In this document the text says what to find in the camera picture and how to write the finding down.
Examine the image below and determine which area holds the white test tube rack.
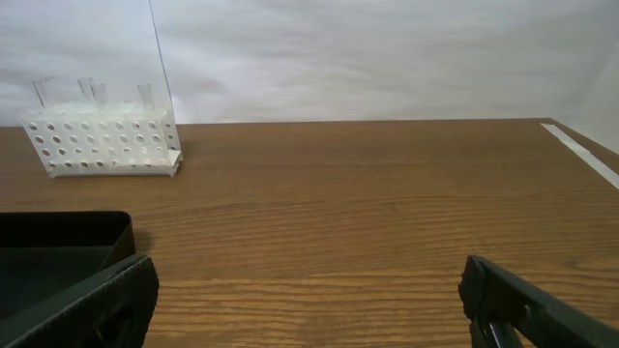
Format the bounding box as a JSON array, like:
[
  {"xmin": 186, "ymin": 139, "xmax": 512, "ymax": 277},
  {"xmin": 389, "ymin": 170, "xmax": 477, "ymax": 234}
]
[{"xmin": 19, "ymin": 101, "xmax": 184, "ymax": 179}]

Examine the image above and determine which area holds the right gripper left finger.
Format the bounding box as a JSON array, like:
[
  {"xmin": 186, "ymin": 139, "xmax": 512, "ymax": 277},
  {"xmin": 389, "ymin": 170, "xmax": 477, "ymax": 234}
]
[{"xmin": 0, "ymin": 254, "xmax": 160, "ymax": 348}]

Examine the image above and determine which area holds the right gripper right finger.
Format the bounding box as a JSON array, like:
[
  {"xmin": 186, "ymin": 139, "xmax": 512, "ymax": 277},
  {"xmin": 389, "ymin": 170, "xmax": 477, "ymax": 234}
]
[{"xmin": 457, "ymin": 255, "xmax": 619, "ymax": 348}]

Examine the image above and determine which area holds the black tray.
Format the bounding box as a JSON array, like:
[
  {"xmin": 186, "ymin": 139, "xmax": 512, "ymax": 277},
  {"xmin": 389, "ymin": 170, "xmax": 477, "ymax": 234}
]
[{"xmin": 0, "ymin": 210, "xmax": 137, "ymax": 323}]

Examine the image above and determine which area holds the clear test tube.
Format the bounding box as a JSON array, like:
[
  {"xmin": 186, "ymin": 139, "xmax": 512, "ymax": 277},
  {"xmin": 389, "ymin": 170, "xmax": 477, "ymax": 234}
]
[
  {"xmin": 136, "ymin": 83, "xmax": 156, "ymax": 109},
  {"xmin": 77, "ymin": 76, "xmax": 95, "ymax": 103},
  {"xmin": 32, "ymin": 78, "xmax": 52, "ymax": 109},
  {"xmin": 90, "ymin": 82, "xmax": 109, "ymax": 107}
]

